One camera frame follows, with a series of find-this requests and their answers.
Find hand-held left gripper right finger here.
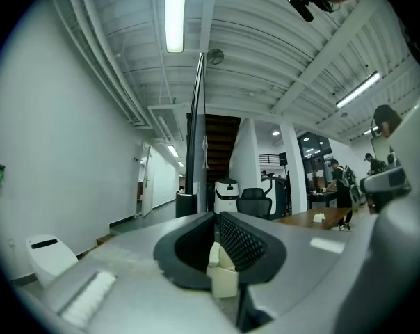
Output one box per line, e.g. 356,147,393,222
219,210,371,334

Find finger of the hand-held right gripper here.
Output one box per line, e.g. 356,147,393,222
360,166,412,215

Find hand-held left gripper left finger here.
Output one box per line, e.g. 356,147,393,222
12,211,241,334

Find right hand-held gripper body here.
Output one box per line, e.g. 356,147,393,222
334,91,420,334

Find wooden table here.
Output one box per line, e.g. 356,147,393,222
275,206,353,231

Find dark desk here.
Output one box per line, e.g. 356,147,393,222
306,189,339,210

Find black exercise machine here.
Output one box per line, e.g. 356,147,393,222
261,177,288,221

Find black office chair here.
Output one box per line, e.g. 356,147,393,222
236,187,274,219

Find beige plastic piece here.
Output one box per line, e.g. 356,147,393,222
205,241,240,299

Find white slotted bin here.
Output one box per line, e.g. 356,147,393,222
24,233,79,289

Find long ceiling tube light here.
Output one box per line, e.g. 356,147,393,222
163,0,189,54
335,70,382,109

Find white service robot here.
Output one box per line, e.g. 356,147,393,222
214,177,239,214

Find black box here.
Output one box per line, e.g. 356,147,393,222
175,193,199,219

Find white door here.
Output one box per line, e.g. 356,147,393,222
141,145,154,218

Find dark wooden staircase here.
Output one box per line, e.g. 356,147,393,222
204,113,242,184

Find ceiling air vent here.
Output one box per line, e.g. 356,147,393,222
147,104,185,143

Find round ceiling fan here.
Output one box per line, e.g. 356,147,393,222
206,48,225,66

